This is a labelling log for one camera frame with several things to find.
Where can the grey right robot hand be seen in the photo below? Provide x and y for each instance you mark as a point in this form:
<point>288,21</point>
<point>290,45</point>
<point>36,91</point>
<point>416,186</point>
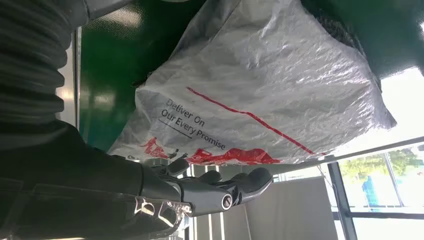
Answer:
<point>82,192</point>

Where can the green conveyor belt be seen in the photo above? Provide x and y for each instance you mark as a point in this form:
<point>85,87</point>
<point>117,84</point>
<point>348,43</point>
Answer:
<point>109,66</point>

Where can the white partition panel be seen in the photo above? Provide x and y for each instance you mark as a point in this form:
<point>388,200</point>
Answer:
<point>291,212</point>

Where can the glass window dark frame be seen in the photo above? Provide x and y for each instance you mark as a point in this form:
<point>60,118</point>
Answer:
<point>381,185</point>

